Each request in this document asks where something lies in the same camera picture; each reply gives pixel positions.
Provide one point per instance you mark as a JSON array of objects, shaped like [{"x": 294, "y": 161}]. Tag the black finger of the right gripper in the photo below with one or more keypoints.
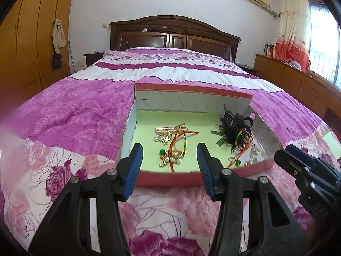
[{"x": 320, "y": 196}]

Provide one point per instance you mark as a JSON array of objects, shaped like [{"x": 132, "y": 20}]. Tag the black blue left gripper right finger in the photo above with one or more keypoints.
[{"x": 272, "y": 227}]

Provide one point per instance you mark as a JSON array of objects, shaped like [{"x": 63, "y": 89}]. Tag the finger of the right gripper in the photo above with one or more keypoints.
[{"x": 316, "y": 164}]

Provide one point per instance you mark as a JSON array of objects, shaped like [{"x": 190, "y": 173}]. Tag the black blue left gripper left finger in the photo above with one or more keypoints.
[{"x": 65, "y": 229}]

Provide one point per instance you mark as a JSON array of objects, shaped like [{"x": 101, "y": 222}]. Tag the black feather hair claw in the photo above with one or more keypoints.
[{"x": 234, "y": 130}]

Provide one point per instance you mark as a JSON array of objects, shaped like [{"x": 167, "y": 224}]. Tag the gold flower brooch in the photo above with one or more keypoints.
[{"x": 163, "y": 137}]

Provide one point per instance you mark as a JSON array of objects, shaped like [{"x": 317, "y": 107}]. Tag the gold pink flower hair clip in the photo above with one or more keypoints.
[{"x": 172, "y": 129}]

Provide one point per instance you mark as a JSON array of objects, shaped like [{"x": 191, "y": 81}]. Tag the small gold rose earring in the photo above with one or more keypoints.
[{"x": 177, "y": 153}]

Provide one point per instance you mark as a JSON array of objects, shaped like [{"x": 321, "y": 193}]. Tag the green paper sheet on bed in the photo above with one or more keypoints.
[{"x": 332, "y": 141}]

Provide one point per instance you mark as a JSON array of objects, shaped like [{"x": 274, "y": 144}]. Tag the wooden sideboard cabinet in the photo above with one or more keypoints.
[{"x": 307, "y": 87}]

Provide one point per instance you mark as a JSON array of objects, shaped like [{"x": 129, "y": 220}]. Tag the pink white curtain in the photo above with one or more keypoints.
[{"x": 293, "y": 41}]

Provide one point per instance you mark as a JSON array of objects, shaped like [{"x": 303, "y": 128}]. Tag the pink cardboard box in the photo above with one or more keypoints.
[{"x": 169, "y": 121}]

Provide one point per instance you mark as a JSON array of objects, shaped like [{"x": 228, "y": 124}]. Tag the dark wooden nightstand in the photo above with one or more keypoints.
[{"x": 91, "y": 58}]

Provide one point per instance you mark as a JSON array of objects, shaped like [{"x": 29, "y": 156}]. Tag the wooden wardrobe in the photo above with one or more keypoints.
[{"x": 27, "y": 48}]

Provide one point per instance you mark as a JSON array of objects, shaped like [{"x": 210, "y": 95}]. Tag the beige hanging cloth bag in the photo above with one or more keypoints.
[{"x": 58, "y": 36}]

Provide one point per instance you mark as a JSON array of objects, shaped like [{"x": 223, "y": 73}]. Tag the dark wooden headboard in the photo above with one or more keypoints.
[{"x": 171, "y": 31}]

